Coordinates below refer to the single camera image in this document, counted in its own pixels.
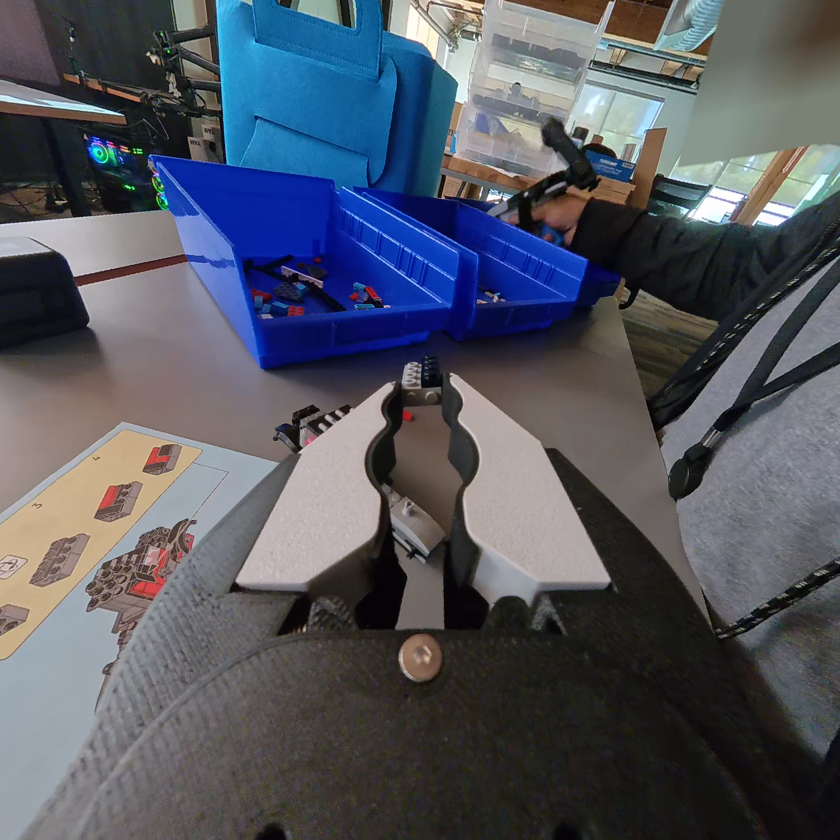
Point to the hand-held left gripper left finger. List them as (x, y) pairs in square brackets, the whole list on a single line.
[(315, 512)]

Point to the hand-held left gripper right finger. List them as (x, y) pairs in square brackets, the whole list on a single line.
[(531, 518)]

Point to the pile of small toy bricks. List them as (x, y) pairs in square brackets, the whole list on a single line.
[(492, 294)]

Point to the grey and black brick assembly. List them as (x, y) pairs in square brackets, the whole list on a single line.
[(420, 394)]

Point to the person's right forearm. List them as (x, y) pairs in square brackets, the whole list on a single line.
[(689, 262)]

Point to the grey desk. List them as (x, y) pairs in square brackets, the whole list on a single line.
[(164, 367)]

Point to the person's right hand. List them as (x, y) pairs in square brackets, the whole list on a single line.
[(558, 213)]

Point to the black grey red brick model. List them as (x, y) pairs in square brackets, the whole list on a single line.
[(308, 423)]

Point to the grey curved toy brick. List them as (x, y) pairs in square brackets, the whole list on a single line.
[(413, 525)]

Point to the black chair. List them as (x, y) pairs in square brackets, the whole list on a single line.
[(679, 193)]

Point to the clear plastic drawer unit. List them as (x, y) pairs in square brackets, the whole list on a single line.
[(525, 65)]

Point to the pile of large toy bricks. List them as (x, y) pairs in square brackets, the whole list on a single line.
[(289, 292)]

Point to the person's grey sweatshirt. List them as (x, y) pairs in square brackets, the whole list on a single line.
[(774, 525)]

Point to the brick building instruction booklet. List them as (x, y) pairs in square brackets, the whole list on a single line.
[(65, 525)]

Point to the blue felt bag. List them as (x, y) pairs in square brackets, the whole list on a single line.
[(295, 98)]

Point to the large blue plastic bin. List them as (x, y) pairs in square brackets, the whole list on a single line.
[(223, 216)]

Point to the black case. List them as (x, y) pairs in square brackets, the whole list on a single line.
[(33, 289)]

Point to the computer with coloured lights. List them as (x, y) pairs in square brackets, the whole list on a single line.
[(108, 154)]

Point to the grey side table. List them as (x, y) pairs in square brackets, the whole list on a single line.
[(39, 105)]

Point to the white ventilation duct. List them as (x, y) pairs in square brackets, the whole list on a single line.
[(689, 23)]

